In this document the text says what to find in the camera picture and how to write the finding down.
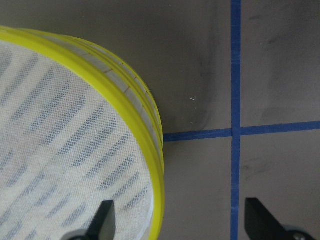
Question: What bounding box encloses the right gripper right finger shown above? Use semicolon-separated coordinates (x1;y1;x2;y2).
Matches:
244;198;293;240

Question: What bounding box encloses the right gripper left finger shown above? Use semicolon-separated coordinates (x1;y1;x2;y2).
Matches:
84;200;116;240

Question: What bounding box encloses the yellow steamer layer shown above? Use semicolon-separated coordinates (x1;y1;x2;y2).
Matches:
0;26;165;240
74;37;165;151

